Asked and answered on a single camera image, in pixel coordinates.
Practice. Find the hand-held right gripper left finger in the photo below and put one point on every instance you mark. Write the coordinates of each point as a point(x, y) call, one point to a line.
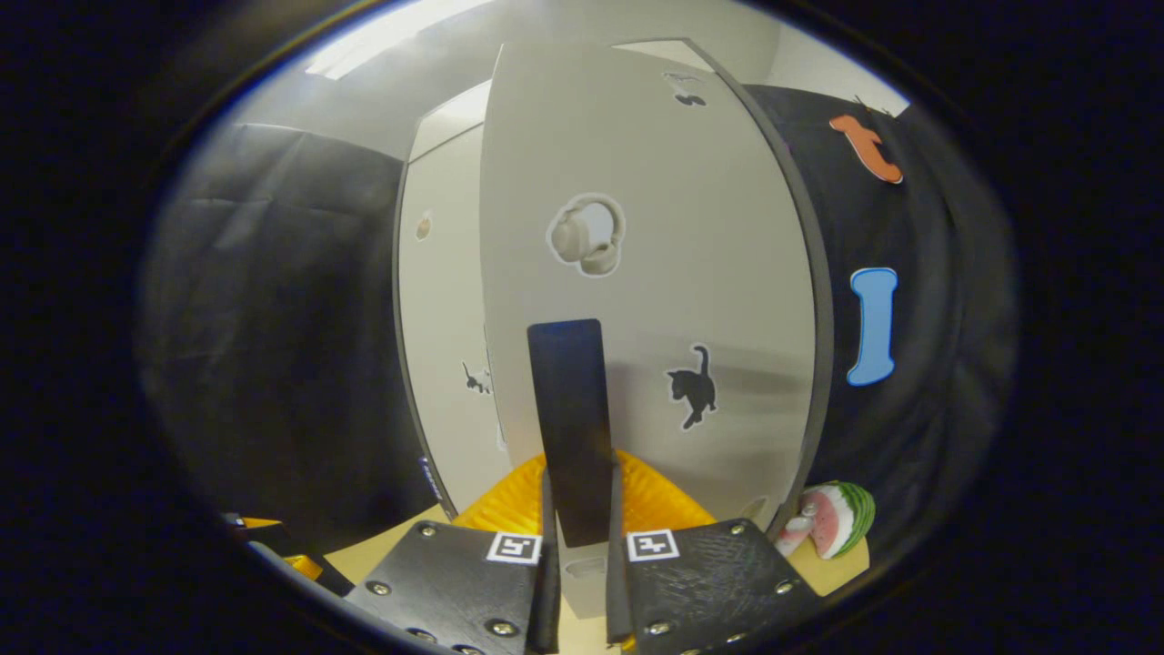
point(548, 582)

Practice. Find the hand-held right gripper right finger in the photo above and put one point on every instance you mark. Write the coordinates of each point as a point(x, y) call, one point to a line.
point(618, 591)

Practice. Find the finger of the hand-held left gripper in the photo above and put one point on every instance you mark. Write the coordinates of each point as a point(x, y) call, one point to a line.
point(291, 555)

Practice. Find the beige door with camera sticker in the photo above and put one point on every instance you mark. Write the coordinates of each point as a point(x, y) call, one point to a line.
point(446, 318)

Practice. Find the beige door with headphones sticker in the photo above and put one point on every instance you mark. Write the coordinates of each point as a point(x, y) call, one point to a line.
point(709, 227)

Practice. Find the beige double-door shoe cabinet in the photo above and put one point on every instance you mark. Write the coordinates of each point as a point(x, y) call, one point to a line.
point(821, 273)

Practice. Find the small pink white toy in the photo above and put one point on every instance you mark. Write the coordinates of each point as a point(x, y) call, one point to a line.
point(793, 539)

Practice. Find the watermelon slice toy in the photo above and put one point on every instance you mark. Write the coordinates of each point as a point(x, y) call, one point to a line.
point(841, 518)

